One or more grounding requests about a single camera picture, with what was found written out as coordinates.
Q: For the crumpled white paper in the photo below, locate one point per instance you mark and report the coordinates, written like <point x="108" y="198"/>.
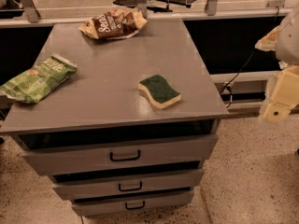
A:
<point x="282" y="65"/>

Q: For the black middle drawer handle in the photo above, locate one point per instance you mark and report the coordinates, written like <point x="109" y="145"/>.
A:
<point x="130" y="187"/>

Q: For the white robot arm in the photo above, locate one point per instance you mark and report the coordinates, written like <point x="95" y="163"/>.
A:
<point x="287" y="46"/>

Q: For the middle grey drawer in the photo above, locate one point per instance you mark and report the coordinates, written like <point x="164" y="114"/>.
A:
<point x="104" y="187"/>

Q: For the black bottom drawer handle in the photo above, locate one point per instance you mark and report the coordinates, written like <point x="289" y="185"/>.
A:
<point x="135" y="206"/>

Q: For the grey drawer cabinet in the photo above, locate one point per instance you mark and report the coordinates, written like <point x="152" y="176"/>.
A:
<point x="102" y="104"/>

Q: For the bottom grey drawer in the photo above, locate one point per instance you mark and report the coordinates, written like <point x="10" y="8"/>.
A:
<point x="114" y="205"/>

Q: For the grey drawer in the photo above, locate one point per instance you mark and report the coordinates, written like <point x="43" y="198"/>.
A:
<point x="114" y="205"/>
<point x="104" y="187"/>
<point x="71" y="160"/>

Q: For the top grey drawer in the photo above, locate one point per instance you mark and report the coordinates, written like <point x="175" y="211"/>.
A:
<point x="71" y="160"/>

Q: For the green and yellow sponge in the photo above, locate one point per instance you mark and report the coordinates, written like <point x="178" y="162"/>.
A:
<point x="161" y="95"/>

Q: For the green chip bag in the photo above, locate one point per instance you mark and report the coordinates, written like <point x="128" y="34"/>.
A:
<point x="34" y="84"/>

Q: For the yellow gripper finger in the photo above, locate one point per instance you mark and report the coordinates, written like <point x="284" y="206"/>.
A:
<point x="282" y="95"/>
<point x="268" y="42"/>

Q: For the black drawer handle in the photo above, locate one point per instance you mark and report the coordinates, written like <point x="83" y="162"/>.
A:
<point x="135" y="206"/>
<point x="130" y="187"/>
<point x="114" y="157"/>

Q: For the brown chip bag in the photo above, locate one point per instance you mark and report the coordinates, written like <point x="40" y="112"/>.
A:
<point x="118" y="23"/>

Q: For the black top drawer handle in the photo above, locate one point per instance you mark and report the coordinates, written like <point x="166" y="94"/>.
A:
<point x="114" y="157"/>

